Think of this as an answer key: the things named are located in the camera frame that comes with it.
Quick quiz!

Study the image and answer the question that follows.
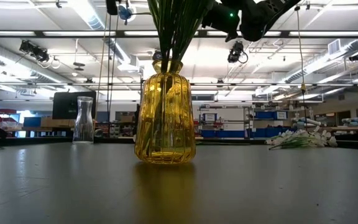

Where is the blue artificial flower bunch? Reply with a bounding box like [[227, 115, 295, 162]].
[[116, 0, 183, 158], [162, 0, 214, 158]]

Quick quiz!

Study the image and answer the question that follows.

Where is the metal storage shelf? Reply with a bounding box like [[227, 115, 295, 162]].
[[197, 104, 293, 139]]

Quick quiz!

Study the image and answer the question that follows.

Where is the brown cardboard box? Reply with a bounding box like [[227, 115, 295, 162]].
[[40, 116, 76, 128]]

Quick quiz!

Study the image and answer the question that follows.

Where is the hanging cable with yellow plug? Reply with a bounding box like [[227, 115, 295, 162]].
[[293, 2, 310, 133]]

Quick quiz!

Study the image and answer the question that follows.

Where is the black monitor screen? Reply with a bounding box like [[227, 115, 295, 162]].
[[52, 91, 97, 120]]

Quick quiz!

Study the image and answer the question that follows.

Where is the black ceiling-mounted camera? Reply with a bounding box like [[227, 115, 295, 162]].
[[19, 39, 51, 63], [227, 40, 249, 65]]

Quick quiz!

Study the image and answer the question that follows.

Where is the blue storage bin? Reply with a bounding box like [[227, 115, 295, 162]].
[[255, 111, 288, 121]]

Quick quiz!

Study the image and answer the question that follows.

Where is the wooden workbench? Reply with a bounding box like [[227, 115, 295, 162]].
[[323, 126, 358, 133]]

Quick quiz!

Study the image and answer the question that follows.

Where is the clear glass vase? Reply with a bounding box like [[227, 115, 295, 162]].
[[72, 96, 94, 144]]

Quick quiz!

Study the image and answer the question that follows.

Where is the thin black frame bar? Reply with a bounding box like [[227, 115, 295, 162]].
[[0, 82, 358, 88]]

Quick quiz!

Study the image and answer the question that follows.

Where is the blue box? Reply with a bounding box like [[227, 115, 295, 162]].
[[23, 116, 42, 128]]

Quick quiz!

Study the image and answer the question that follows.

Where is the yellow ribbed glass vase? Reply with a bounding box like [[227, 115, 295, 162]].
[[134, 58, 197, 165]]

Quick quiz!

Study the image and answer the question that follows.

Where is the black hanging cable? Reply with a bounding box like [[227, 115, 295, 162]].
[[106, 14, 112, 139]]

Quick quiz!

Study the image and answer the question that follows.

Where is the black frame bar with lights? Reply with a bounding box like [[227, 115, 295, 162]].
[[0, 29, 358, 39]]

